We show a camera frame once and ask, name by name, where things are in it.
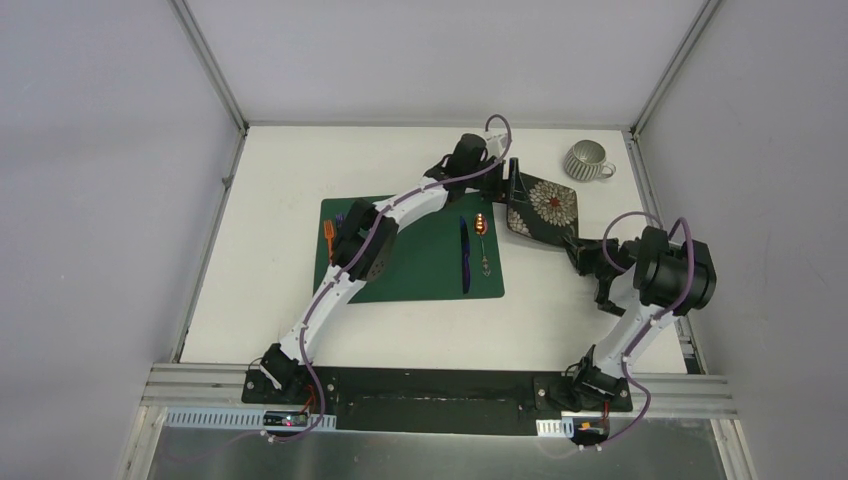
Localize gold copper spoon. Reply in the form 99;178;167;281
473;212;491;277

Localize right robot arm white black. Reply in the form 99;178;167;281
564;226;717;410

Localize right electronics board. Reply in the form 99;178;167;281
573;418;610;441

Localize electronics board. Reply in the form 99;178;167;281
573;418;610;441
263;411;310;428

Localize aluminium frame rail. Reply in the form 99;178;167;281
622;129;757;480

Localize black floral square plate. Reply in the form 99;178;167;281
506;174;579;246

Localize green placemat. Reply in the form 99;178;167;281
351;193;505;304

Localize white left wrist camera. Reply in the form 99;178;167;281
483;132;511;158

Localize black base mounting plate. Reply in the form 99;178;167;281
241;367;633;436

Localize blue plastic knife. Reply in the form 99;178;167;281
459;216;471;295

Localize orange plastic fork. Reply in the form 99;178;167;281
322;219;336;263

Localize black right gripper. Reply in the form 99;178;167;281
561;235;620;280

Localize grey ribbed mug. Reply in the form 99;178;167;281
563;139;616;182

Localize left electronics board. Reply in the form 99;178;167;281
263;411;310;428

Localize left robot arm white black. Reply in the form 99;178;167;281
258;132;512;405

